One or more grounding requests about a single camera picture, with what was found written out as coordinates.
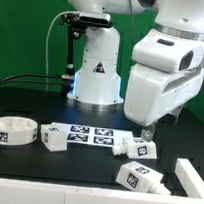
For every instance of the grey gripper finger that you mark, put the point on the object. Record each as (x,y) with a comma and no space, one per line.
(147,133)

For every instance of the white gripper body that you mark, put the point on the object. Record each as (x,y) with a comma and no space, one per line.
(152,93)

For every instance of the white round stool seat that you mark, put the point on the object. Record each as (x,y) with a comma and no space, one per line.
(17,130)

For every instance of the white marker sheet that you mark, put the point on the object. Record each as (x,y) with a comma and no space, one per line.
(89,135)

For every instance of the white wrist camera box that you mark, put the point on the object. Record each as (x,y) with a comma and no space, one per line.
(168,53)

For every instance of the black camera stand pole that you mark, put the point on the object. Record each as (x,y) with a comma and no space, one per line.
(74,33)

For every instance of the black camera on stand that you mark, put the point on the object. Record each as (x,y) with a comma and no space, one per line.
(86,19)

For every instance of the white front rail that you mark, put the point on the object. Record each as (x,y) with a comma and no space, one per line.
(20,192)

